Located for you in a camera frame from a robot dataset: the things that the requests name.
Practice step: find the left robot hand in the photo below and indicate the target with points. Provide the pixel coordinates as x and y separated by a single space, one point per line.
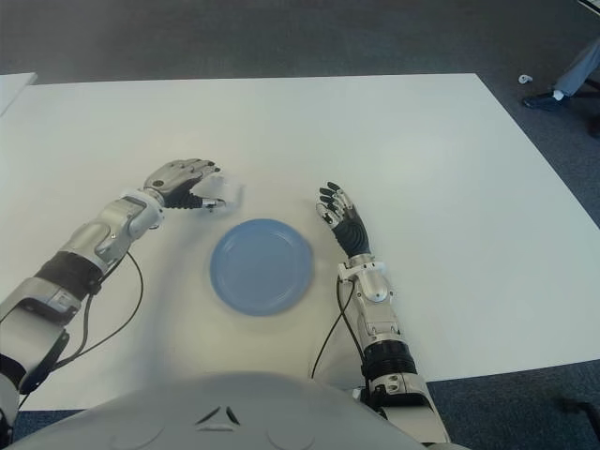
173 180

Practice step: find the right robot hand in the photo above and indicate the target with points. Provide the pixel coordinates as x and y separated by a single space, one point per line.
351 234

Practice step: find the white charger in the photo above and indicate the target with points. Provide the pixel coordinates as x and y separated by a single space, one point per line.
227 190

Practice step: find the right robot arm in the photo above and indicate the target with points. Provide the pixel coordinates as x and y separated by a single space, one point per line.
379 319

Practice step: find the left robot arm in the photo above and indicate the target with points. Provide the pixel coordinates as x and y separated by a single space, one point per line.
84 248

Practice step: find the blue plate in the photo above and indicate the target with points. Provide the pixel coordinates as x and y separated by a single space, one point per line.
260 267

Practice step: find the white side table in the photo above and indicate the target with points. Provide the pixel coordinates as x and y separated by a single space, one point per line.
11 89

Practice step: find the grey robot torso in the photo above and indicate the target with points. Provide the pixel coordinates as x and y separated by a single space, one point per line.
234 412

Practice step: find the crumpled white paper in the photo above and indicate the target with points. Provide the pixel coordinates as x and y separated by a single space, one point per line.
525 78

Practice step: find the dark shoe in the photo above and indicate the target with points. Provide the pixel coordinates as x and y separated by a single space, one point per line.
546 100

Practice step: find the black chair base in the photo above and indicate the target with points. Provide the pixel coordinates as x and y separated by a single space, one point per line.
594 126

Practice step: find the grey trouser leg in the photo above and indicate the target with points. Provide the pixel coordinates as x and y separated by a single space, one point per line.
576 70

